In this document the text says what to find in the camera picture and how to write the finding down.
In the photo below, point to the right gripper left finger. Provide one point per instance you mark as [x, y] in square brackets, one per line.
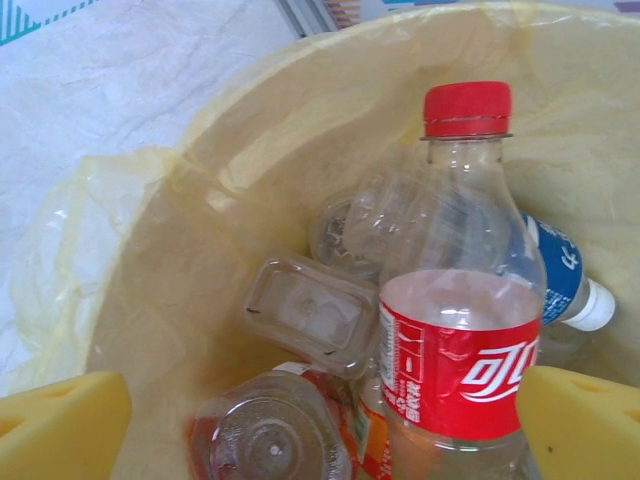
[60, 430]

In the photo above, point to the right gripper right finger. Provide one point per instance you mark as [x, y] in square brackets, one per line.
[585, 430]

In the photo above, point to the red label cola bottle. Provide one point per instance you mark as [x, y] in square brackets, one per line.
[450, 350]

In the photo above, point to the blue label bottle white cap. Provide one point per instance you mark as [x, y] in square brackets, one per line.
[560, 270]

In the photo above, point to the orange label bottle orange cap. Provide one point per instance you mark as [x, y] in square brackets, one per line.
[270, 440]

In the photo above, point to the clear rectangular bottle white label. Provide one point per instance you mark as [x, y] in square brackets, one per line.
[310, 310]

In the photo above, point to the small clear plastic bottle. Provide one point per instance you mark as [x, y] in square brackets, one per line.
[340, 235]

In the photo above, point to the yellow plastic bin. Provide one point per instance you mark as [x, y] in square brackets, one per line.
[200, 300]

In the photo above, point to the aluminium frame post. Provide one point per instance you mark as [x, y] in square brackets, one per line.
[305, 15]

